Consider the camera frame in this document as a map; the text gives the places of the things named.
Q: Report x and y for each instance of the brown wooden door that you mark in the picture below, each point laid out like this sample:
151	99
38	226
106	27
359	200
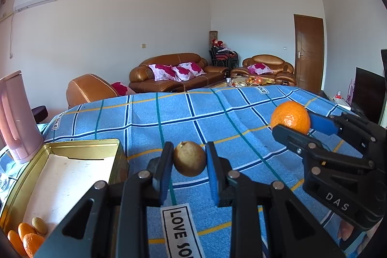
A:
308	52

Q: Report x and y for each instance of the pink electric kettle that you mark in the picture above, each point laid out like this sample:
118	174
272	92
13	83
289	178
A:
18	125

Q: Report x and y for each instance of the person's right hand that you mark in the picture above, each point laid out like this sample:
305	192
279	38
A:
349	235

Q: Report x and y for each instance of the red pillow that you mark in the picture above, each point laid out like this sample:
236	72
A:
122	88

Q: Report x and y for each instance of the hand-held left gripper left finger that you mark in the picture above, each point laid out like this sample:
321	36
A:
163	179

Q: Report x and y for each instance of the large bumpy mandarin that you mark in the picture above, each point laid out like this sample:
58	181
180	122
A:
33	246

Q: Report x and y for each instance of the tufted brown leather armchair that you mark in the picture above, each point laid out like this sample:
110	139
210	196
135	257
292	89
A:
284	70

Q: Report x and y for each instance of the blue plaid tablecloth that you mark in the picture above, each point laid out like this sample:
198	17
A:
211	119

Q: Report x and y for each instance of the small brown kiwi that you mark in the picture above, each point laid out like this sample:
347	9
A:
190	159

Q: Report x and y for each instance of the dark round stool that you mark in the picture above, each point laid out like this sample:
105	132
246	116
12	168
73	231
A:
40	113

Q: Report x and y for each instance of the floral pink pillow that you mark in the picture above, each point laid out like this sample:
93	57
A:
259	68
190	70
163	72

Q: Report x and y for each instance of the plain brown leather armchair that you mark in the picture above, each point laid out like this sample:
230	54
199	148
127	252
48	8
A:
87	91

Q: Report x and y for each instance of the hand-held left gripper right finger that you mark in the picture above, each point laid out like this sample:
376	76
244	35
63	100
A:
216	179

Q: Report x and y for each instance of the cluttered coffee table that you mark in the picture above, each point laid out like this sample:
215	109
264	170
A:
242	83

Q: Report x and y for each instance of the smooth orange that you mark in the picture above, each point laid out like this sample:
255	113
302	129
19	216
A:
13	241
290	116
25	229

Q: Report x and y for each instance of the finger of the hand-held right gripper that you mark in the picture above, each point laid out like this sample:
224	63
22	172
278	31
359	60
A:
290	138
323	125

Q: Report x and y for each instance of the tall brown vase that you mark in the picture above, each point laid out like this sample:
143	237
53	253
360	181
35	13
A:
213	36

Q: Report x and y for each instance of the brown leather sofa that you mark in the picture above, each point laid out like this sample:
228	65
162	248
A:
140	75

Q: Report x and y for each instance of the stack of dark chairs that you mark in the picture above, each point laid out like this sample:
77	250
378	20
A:
223	57

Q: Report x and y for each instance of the black television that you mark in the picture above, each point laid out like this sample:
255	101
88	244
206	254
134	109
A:
367	94

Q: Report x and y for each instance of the gold tin box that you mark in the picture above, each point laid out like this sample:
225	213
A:
69	179

